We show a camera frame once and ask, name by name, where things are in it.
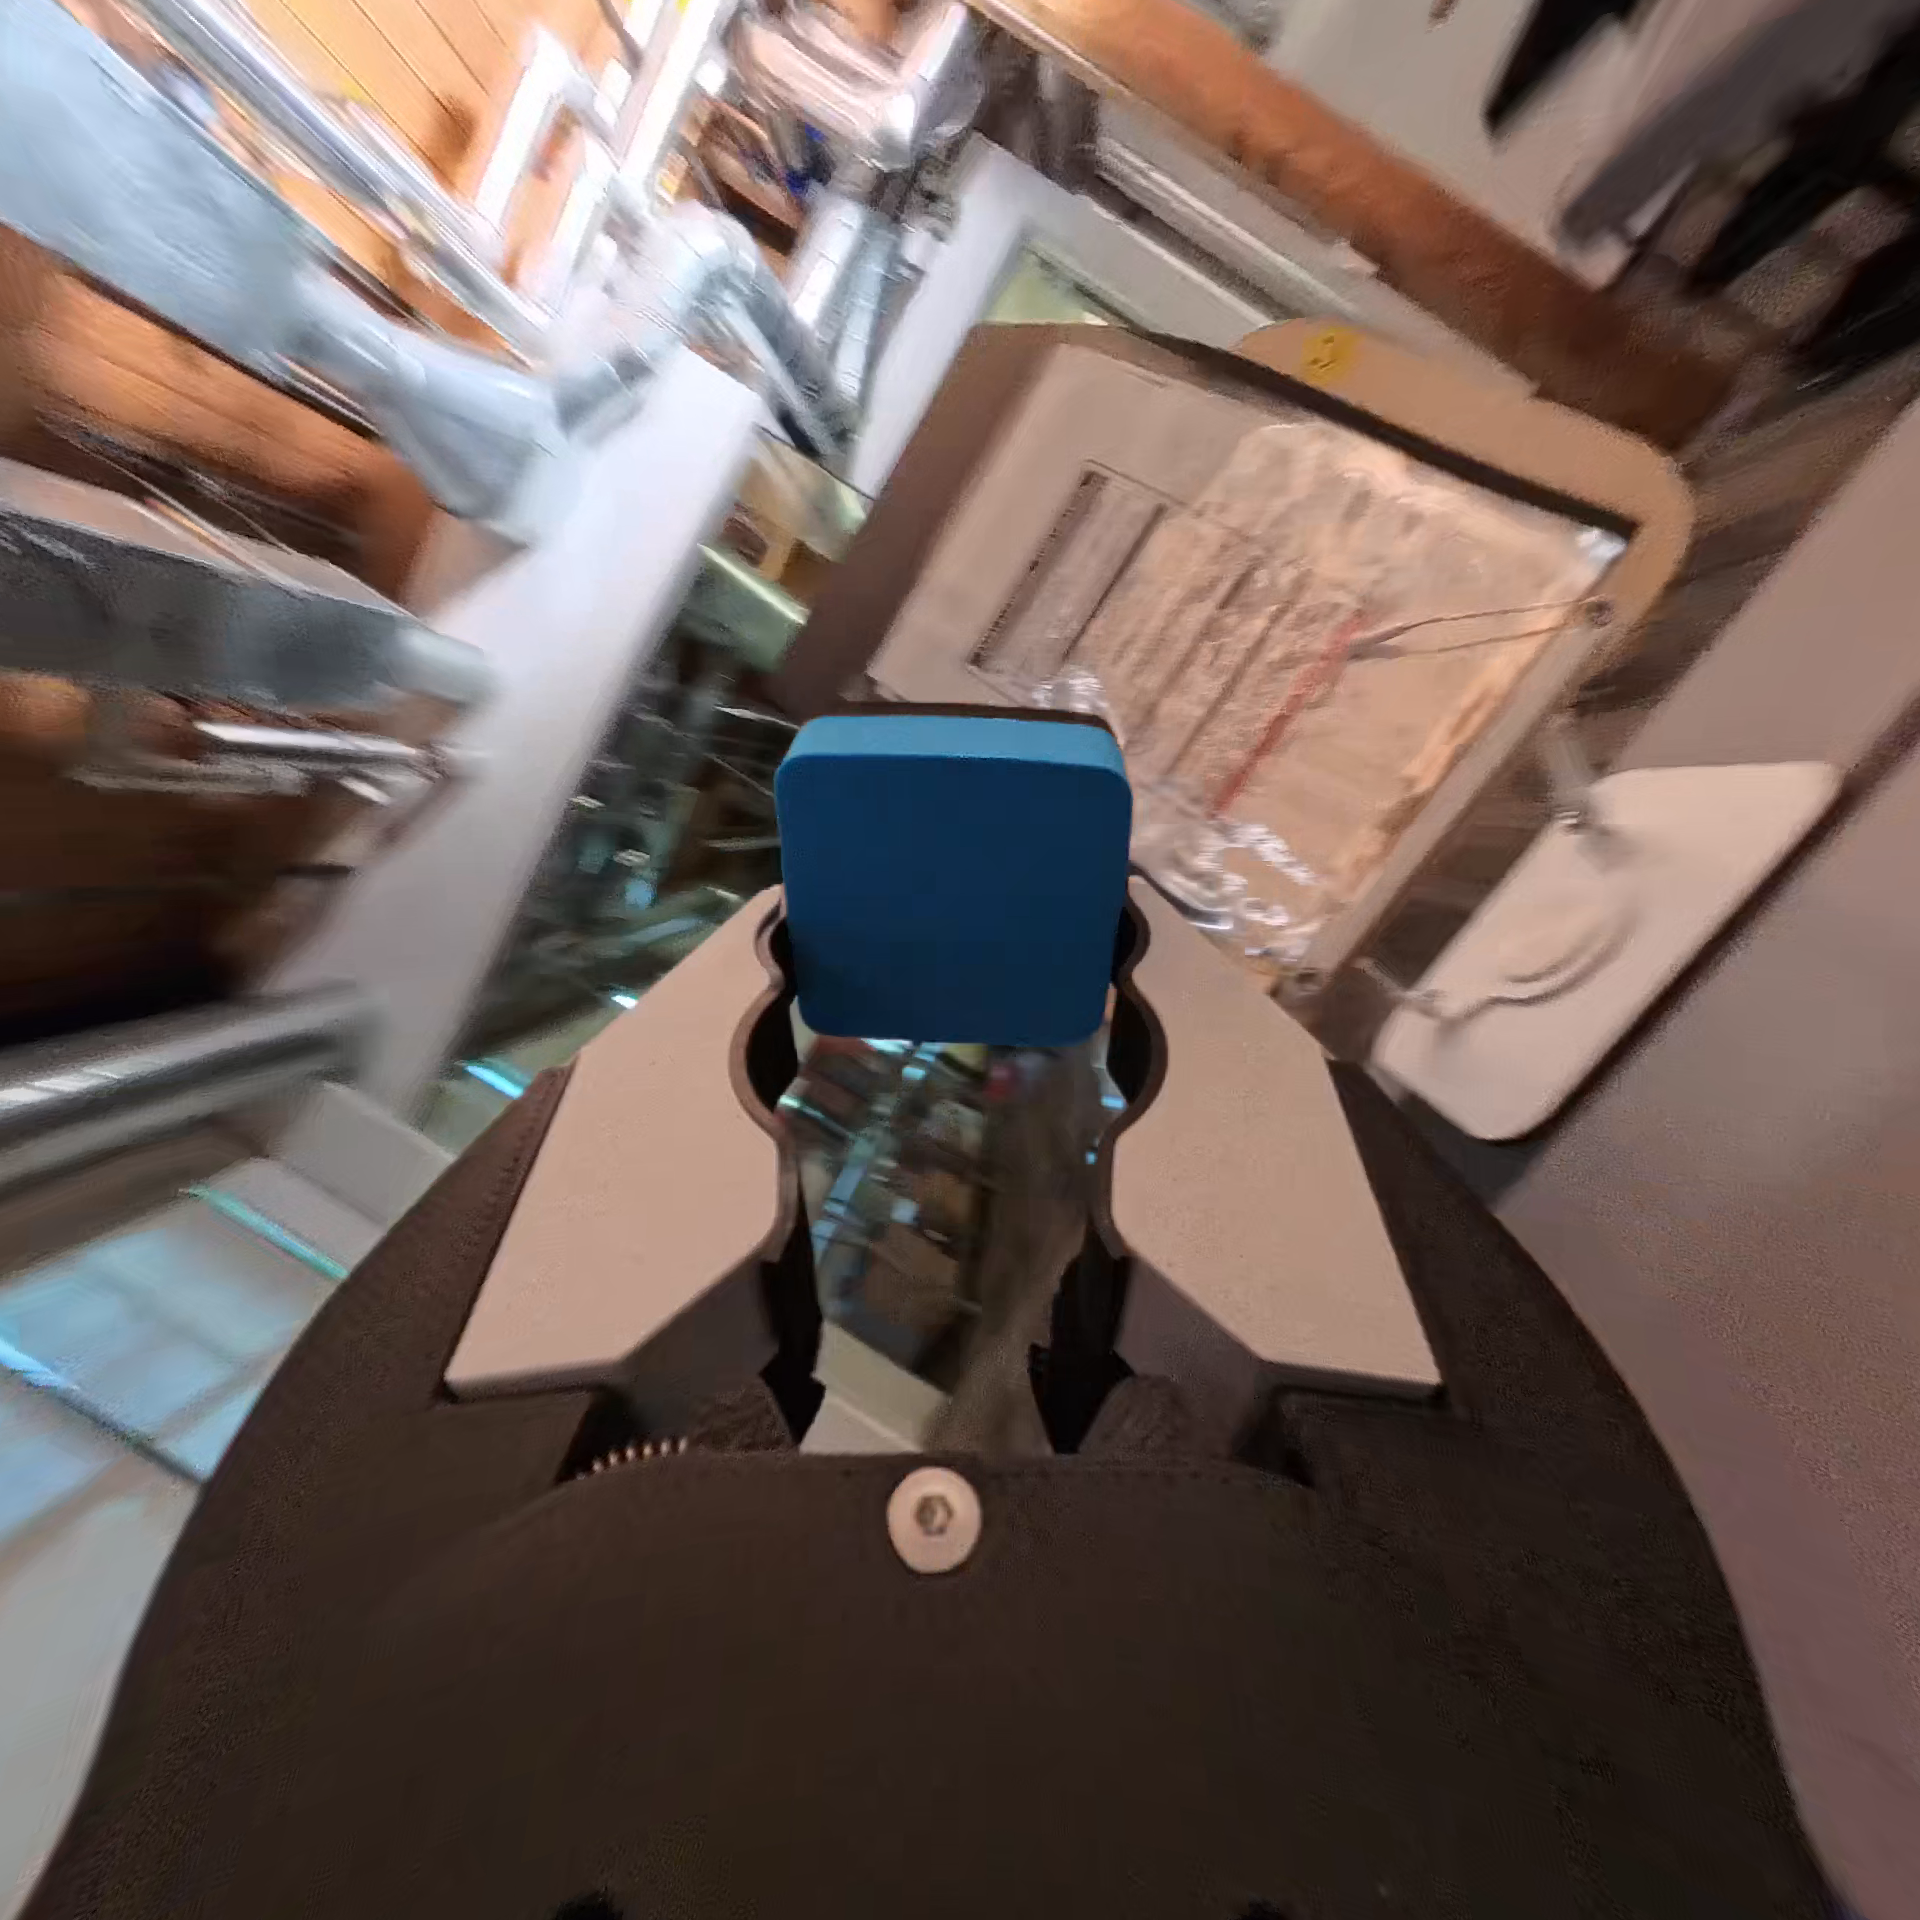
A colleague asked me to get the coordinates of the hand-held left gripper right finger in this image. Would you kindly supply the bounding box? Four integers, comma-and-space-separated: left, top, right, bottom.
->
1034, 877, 1444, 1455

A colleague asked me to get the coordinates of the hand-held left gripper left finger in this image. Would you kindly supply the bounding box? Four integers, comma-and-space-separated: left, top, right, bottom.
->
443, 885, 828, 1451

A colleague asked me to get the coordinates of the blue foam block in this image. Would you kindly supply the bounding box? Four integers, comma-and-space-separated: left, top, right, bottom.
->
773, 705, 1135, 1045

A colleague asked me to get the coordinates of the white stand base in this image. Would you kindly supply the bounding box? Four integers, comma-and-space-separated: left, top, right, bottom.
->
1372, 760, 1846, 1146

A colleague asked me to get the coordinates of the clear-sleeved instruction sheet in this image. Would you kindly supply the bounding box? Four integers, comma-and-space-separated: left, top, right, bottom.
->
869, 350, 1630, 976

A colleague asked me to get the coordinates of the instruction sheet on stand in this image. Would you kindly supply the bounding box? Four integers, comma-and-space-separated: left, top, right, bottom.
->
781, 322, 1641, 976

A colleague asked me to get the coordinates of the silver air duct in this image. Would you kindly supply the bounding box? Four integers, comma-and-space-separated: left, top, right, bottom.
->
0, 0, 964, 525

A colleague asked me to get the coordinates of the wooden support post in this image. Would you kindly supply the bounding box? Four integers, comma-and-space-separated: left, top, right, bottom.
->
973, 0, 1726, 452

